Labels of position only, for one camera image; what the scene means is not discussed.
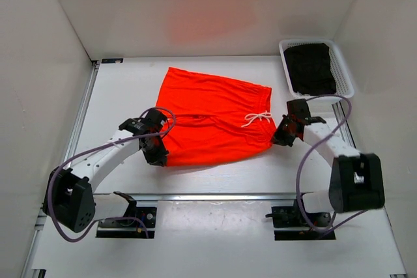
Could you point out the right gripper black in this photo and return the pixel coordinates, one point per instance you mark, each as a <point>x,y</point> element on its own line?
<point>278,138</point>

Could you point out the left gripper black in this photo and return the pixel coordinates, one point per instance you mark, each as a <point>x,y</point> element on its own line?
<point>159,158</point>

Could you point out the orange shorts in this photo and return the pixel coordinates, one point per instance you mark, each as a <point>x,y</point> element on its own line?
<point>218,119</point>

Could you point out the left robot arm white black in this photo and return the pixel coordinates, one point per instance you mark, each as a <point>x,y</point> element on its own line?
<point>70,198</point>

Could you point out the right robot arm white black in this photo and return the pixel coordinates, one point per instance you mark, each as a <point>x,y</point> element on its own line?
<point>356,182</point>

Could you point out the black shorts in basket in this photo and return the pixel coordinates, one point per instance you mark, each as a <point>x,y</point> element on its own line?
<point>309,68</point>

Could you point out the white plastic basket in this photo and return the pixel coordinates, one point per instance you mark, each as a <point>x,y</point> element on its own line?
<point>338,68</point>

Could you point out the small dark label sticker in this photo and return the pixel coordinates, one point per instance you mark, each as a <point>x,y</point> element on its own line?
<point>112,60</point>

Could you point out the aluminium rail front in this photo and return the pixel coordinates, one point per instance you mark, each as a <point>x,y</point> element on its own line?
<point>212,196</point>

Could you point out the aluminium rail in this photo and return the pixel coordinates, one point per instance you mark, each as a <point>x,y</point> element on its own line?
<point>67,98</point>
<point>212,196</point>
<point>340,112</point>

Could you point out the aluminium rail right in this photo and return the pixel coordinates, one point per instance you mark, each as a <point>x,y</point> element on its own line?
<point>340,112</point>

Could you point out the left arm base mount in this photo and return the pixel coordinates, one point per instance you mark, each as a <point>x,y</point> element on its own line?
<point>129,221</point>

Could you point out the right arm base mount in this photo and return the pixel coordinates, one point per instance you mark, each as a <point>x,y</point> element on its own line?
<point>290,225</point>

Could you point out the aluminium rail left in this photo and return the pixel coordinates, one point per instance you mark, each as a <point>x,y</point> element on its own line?
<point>67,98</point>

